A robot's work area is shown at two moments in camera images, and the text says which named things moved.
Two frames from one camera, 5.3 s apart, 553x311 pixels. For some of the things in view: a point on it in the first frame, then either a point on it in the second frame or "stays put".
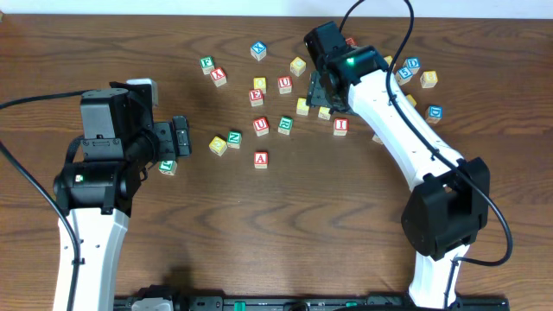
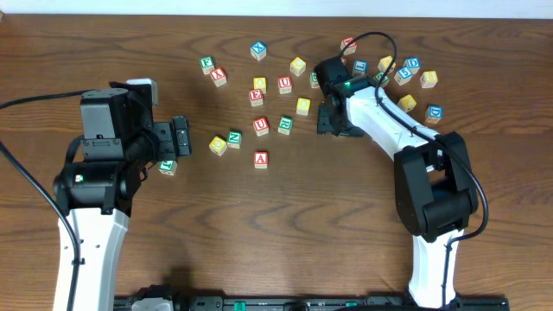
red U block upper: [285, 85] stays put
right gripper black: [317, 95] -> [327, 122]
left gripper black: [180, 136] stays put
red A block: [261, 160] stays put
